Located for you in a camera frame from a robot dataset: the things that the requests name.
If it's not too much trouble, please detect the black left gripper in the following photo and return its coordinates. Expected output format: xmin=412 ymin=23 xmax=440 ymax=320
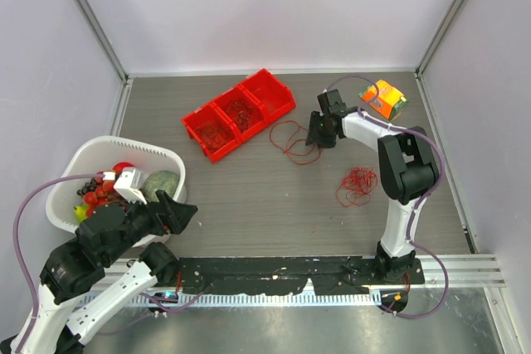
xmin=105 ymin=187 xmax=198 ymax=263

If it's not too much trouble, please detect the red cable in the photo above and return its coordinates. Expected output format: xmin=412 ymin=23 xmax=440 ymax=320
xmin=334 ymin=166 xmax=379 ymax=209
xmin=269 ymin=120 xmax=321 ymax=166

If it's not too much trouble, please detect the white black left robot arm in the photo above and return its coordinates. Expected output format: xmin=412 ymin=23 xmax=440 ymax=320
xmin=1 ymin=190 xmax=197 ymax=353

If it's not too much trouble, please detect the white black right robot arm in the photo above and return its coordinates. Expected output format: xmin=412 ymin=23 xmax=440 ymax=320
xmin=306 ymin=90 xmax=441 ymax=284

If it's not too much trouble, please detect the red apple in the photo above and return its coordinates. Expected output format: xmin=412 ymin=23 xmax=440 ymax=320
xmin=112 ymin=162 xmax=134 ymax=174

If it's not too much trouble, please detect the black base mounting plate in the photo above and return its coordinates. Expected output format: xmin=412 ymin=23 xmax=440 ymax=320
xmin=179 ymin=256 xmax=425 ymax=296

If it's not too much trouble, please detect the orange green carton box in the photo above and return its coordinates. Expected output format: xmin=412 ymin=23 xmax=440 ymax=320
xmin=359 ymin=80 xmax=408 ymax=121

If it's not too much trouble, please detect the dark grape bunch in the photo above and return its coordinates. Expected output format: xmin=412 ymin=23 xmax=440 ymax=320
xmin=76 ymin=177 xmax=125 ymax=208

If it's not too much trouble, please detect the yellow green pear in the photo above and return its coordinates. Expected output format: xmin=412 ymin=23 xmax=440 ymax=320
xmin=74 ymin=205 xmax=94 ymax=224

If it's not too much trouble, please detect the red three-compartment bin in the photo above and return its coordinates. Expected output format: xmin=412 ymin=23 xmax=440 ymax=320
xmin=182 ymin=69 xmax=296 ymax=163

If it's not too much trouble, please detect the white plastic basket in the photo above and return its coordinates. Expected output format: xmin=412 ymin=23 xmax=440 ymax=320
xmin=46 ymin=135 xmax=188 ymax=234

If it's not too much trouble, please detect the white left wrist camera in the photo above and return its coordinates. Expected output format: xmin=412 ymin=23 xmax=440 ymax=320
xmin=102 ymin=167 xmax=147 ymax=205

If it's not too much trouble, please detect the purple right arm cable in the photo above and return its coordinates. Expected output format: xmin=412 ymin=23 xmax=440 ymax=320
xmin=323 ymin=75 xmax=450 ymax=318

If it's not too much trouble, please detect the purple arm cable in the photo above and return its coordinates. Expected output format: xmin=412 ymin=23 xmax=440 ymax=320
xmin=323 ymin=75 xmax=450 ymax=318
xmin=7 ymin=173 xmax=202 ymax=351

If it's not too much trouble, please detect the white slotted cable duct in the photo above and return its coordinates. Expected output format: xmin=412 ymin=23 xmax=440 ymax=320
xmin=72 ymin=291 xmax=382 ymax=308

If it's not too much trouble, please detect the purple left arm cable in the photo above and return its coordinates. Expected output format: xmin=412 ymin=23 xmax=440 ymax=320
xmin=7 ymin=173 xmax=202 ymax=351

